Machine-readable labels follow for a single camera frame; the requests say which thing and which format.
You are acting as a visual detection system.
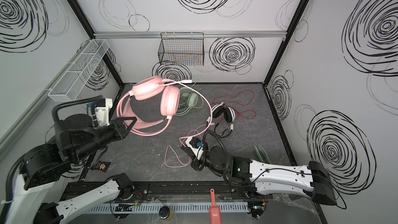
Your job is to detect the pink headphones with cable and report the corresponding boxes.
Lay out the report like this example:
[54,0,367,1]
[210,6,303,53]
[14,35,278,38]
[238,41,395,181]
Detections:
[116,76,214,169]

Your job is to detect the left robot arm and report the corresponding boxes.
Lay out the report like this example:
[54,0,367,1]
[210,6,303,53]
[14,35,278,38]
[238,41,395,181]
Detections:
[1,95,137,224]

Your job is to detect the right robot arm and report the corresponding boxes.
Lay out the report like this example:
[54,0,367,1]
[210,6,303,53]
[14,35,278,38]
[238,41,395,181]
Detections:
[181,130,338,206]

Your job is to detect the small black packet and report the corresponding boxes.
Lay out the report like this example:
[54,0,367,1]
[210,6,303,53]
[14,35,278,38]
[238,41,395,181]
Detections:
[90,161,111,173]

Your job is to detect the green tongs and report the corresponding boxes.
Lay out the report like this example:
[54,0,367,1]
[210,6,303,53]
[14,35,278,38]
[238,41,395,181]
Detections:
[254,144,271,164]

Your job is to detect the black round knob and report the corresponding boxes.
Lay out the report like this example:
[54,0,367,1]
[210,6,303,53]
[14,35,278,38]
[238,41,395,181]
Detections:
[159,205,174,222]

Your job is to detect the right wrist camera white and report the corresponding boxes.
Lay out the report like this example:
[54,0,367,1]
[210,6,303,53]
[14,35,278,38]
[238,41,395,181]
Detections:
[185,136,204,160]

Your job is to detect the black white headphones red cable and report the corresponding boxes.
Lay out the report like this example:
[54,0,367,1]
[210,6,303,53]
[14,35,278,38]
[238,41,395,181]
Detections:
[206,89,258,140]

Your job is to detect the red dustpan brush handle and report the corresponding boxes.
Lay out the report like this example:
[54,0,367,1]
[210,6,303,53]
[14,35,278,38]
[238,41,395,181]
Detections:
[208,188,222,224]

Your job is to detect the white slotted cable duct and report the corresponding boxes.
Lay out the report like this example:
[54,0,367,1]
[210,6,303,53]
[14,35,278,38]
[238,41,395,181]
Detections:
[83,201,249,215]

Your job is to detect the clear plastic wall shelf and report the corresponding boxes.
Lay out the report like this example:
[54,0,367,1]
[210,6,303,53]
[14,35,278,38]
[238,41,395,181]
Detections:
[48,39,109,102]

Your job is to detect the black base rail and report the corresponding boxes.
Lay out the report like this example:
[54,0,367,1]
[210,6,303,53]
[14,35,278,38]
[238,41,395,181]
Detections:
[63,180,315,201]

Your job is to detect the green headphones with cable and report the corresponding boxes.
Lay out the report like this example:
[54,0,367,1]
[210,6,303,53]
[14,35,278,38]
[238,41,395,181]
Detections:
[175,87,204,116]

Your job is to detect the black wire basket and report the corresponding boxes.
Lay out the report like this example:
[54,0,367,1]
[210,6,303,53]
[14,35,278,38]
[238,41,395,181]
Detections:
[158,32,205,66]

